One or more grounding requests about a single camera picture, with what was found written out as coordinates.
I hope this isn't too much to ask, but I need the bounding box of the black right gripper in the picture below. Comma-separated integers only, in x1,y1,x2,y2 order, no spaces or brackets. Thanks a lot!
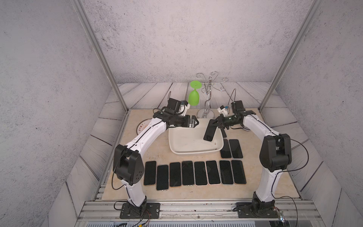
210,114,239,130

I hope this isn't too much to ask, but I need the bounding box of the dark phone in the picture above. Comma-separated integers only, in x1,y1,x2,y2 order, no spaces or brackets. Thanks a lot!
220,139,232,159

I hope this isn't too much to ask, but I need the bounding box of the white plastic storage box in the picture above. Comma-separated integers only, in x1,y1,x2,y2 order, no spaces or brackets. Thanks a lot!
168,118,224,155

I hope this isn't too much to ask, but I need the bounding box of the black phone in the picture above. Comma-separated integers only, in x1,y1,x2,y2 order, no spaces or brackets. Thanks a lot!
219,160,233,184
206,160,221,184
156,165,169,191
231,160,247,184

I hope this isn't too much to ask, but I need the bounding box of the phone with purple clear case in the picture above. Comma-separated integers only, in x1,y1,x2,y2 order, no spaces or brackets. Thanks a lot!
144,161,157,186

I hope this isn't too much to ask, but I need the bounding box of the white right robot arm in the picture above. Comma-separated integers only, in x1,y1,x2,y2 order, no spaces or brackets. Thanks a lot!
213,111,292,216

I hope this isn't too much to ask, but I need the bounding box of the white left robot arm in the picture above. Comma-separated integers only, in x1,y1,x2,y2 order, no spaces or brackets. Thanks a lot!
112,111,199,210

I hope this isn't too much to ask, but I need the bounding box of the orange patterned round plate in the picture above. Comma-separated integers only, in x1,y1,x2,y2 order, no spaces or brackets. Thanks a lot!
136,118,152,135

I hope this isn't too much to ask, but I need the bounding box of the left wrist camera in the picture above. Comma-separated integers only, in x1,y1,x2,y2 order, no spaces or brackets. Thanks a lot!
165,98,189,115

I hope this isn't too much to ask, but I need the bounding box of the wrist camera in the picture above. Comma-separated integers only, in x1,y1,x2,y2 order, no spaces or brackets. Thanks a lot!
217,100,245,117
165,98,189,115

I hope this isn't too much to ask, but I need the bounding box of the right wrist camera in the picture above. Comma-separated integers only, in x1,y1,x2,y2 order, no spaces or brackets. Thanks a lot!
217,100,245,117

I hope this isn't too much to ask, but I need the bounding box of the silver wire glass rack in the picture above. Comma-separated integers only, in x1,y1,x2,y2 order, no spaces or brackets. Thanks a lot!
196,71,229,119

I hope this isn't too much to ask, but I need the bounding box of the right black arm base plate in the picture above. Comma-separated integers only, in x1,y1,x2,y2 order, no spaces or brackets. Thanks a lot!
233,201,279,218

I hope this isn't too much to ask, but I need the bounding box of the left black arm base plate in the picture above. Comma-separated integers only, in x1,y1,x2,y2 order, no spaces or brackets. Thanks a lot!
120,202,160,219

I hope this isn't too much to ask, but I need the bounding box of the aluminium rail front frame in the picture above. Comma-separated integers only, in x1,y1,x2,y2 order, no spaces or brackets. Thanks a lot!
76,199,325,227

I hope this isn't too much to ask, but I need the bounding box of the right aluminium frame post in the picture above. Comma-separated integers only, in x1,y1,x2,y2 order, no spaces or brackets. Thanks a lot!
258,0,324,112

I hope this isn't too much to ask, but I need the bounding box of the aluminium frame post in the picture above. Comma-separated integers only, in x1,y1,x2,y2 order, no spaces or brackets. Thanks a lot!
70,0,130,113
258,0,324,112

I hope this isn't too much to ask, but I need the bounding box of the left aluminium frame post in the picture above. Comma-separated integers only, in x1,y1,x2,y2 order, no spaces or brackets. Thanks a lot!
70,0,130,113

